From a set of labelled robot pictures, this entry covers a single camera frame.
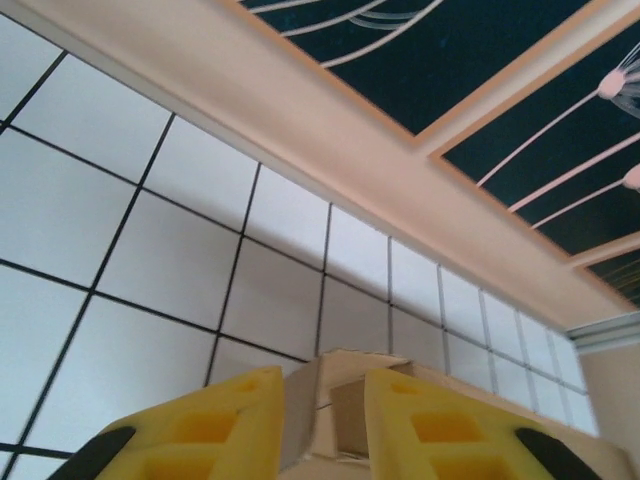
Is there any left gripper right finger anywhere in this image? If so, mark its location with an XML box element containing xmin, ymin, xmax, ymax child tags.
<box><xmin>363</xmin><ymin>369</ymin><xmax>597</xmax><ymax>480</ymax></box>

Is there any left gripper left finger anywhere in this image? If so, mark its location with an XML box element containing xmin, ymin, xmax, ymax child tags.
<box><xmin>59</xmin><ymin>365</ymin><xmax>286</xmax><ymax>480</ymax></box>

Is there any brown cardboard box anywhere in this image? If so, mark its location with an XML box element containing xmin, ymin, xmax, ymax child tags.
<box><xmin>279</xmin><ymin>348</ymin><xmax>634</xmax><ymax>480</ymax></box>

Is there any aluminium corner post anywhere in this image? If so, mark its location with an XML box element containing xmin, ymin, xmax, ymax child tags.
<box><xmin>567</xmin><ymin>309</ymin><xmax>640</xmax><ymax>354</ymax></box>

